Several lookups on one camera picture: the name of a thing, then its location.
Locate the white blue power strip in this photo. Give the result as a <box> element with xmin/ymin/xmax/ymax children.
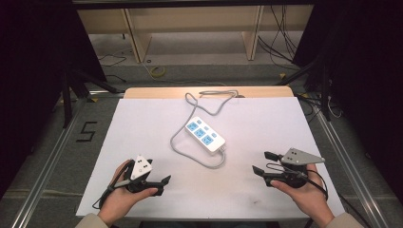
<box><xmin>184</xmin><ymin>116</ymin><xmax>227</xmax><ymax>156</ymax></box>

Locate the person's left hand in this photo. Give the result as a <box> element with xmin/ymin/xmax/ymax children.
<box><xmin>98</xmin><ymin>159</ymin><xmax>159</xmax><ymax>224</ymax></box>

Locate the grey power strip cable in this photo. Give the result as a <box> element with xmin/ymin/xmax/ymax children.
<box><xmin>169</xmin><ymin>89</ymin><xmax>240</xmax><ymax>170</ymax></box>

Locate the aluminium floor rail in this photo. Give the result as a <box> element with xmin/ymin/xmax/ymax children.
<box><xmin>297</xmin><ymin>92</ymin><xmax>383</xmax><ymax>228</ymax></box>
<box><xmin>10</xmin><ymin>89</ymin><xmax>126</xmax><ymax>228</ymax></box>

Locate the white table sheet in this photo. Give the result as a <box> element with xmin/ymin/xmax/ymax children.
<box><xmin>75</xmin><ymin>96</ymin><xmax>346</xmax><ymax>221</ymax></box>

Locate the bundle of black cables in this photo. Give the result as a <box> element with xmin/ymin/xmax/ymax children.
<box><xmin>257</xmin><ymin>4</ymin><xmax>302</xmax><ymax>66</ymax></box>

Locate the wooden shelf frame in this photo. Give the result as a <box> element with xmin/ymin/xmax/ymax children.
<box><xmin>77</xmin><ymin>4</ymin><xmax>315</xmax><ymax>65</ymax></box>

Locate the dark curtain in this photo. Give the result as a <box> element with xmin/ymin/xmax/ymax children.
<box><xmin>0</xmin><ymin>0</ymin><xmax>107</xmax><ymax>199</ymax></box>
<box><xmin>291</xmin><ymin>0</ymin><xmax>403</xmax><ymax>205</ymax></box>

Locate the person's right hand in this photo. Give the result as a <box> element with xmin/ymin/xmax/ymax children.
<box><xmin>270</xmin><ymin>162</ymin><xmax>336</xmax><ymax>224</ymax></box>

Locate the thin black floor cable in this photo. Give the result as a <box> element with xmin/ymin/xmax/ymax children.
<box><xmin>97</xmin><ymin>52</ymin><xmax>128</xmax><ymax>68</ymax></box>

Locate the yellow cable coil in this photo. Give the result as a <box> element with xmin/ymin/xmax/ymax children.
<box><xmin>149</xmin><ymin>66</ymin><xmax>167</xmax><ymax>79</ymax></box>

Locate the black metal stand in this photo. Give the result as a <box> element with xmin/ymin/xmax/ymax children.
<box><xmin>61</xmin><ymin>61</ymin><xmax>125</xmax><ymax>129</ymax></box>
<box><xmin>278</xmin><ymin>56</ymin><xmax>335</xmax><ymax>123</ymax></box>

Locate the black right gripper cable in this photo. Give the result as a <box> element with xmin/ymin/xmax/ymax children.
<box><xmin>265</xmin><ymin>161</ymin><xmax>330</xmax><ymax>201</ymax></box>

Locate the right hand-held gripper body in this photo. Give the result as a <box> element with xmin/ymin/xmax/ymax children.
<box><xmin>263</xmin><ymin>147</ymin><xmax>326</xmax><ymax>190</ymax></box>

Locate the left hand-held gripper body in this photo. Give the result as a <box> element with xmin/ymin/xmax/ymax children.
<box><xmin>124</xmin><ymin>154</ymin><xmax>154</xmax><ymax>194</ymax></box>

